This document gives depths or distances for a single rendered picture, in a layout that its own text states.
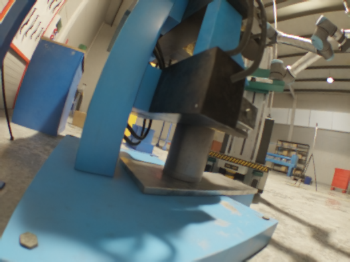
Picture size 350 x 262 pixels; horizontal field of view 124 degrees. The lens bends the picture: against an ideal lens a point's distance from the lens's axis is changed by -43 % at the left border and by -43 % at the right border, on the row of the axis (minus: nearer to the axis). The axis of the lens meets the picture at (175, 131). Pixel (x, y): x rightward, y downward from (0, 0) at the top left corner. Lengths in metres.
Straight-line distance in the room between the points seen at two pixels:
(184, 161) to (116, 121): 0.36
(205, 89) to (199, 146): 0.42
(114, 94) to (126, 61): 0.14
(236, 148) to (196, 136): 1.08
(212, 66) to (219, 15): 0.23
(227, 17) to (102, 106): 0.55
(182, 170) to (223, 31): 0.61
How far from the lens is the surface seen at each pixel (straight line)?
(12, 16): 0.59
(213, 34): 0.53
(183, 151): 0.76
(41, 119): 1.82
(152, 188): 0.58
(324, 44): 1.14
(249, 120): 0.57
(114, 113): 0.61
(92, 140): 0.61
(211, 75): 0.41
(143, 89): 0.65
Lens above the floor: 0.34
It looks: 3 degrees up
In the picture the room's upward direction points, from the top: 16 degrees clockwise
